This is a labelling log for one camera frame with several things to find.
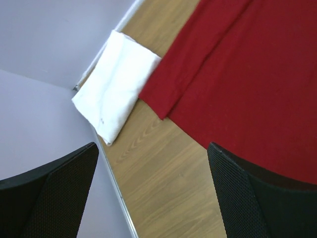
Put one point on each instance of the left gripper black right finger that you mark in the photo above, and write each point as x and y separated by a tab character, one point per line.
257	203

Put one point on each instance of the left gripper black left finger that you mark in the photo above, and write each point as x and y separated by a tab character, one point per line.
48	201

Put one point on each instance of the dark red t shirt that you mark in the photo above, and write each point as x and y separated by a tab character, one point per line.
243	74

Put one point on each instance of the folded white t shirt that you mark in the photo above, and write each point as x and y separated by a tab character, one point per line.
109	94

